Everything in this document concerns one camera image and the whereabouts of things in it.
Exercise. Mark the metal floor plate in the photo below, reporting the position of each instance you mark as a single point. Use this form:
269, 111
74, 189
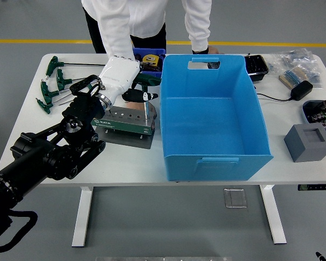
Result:
235, 198

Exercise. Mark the small dark blue parts bin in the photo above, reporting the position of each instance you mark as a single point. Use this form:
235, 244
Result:
152, 50

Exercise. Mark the person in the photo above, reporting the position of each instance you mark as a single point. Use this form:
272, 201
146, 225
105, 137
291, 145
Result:
146, 16

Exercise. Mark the small black cylinder part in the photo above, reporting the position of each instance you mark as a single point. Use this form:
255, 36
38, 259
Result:
137, 57

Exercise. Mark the large light blue plastic box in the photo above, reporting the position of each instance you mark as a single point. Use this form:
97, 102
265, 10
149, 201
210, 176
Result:
206, 122

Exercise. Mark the assorted metal hardware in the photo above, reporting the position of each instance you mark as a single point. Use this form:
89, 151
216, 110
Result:
150, 67

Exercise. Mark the yellow tape measure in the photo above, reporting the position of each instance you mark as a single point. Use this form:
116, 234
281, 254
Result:
150, 58

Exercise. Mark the person's left forearm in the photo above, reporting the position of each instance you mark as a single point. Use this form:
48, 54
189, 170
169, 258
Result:
198, 38

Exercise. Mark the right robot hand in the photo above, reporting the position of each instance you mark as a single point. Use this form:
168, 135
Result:
321, 257

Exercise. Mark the person's left hand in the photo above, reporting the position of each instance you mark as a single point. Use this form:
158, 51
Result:
213, 50

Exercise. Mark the grey foam block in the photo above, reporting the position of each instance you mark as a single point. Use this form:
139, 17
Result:
301, 149

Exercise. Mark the taped resistor bundle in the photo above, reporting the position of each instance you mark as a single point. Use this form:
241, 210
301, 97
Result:
292, 76

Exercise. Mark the green metal wrench stand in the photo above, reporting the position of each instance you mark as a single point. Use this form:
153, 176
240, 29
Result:
125, 123

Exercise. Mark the clear bags of components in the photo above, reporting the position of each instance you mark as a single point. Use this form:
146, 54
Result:
296, 58

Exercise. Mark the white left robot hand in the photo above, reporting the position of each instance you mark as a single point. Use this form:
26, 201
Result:
119, 76

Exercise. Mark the table height control panel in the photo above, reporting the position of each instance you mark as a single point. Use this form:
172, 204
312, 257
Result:
316, 187

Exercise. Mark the white table leg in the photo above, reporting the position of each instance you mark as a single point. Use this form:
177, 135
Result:
82, 217
273, 217

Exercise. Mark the black power adapter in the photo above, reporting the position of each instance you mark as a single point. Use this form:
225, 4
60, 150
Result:
301, 91

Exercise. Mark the person's right hand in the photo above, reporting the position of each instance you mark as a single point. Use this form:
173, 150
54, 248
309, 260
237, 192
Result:
129, 102

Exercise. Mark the black plastic tray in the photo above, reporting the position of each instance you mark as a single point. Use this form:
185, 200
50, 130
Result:
256, 68

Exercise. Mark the person's right forearm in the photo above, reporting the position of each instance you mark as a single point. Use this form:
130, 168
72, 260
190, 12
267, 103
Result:
116, 43

